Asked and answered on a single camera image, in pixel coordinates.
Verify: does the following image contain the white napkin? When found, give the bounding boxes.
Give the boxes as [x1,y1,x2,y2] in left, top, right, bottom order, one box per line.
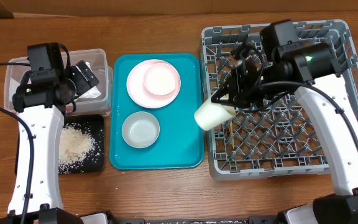
[76,61,102,100]

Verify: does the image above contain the clear plastic bin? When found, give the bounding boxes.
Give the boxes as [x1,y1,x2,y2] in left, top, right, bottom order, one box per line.
[4,49,113,116]

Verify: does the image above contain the pink bowl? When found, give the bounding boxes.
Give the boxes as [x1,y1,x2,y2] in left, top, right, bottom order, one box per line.
[144,62,180,96]

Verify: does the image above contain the black flat tray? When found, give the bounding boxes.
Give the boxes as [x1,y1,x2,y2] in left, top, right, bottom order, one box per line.
[14,113,106,175]

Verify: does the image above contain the teal serving tray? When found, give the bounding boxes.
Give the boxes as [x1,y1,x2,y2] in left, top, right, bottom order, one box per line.
[109,53,204,170]

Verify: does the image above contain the grey dishwasher rack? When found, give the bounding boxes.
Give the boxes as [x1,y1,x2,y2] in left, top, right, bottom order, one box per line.
[200,19,358,180]

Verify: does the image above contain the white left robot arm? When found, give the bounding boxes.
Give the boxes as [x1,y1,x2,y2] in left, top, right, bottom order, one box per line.
[0,66,114,223]

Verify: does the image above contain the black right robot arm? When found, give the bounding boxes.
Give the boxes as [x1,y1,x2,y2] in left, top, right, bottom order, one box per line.
[211,42,358,223]

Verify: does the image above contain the grey bowl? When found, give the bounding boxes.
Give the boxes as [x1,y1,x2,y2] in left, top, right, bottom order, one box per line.
[122,111,160,149]

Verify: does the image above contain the white round plate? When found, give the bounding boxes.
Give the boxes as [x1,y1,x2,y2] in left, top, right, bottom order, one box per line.
[127,59,181,109]

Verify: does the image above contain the cream cup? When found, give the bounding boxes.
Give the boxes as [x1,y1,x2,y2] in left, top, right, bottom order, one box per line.
[194,98,236,131]

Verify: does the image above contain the white rice pile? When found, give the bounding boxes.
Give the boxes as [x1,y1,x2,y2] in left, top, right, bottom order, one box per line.
[59,123,103,174]

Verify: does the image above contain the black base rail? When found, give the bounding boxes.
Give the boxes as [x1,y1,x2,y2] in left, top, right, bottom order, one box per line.
[108,215,278,224]

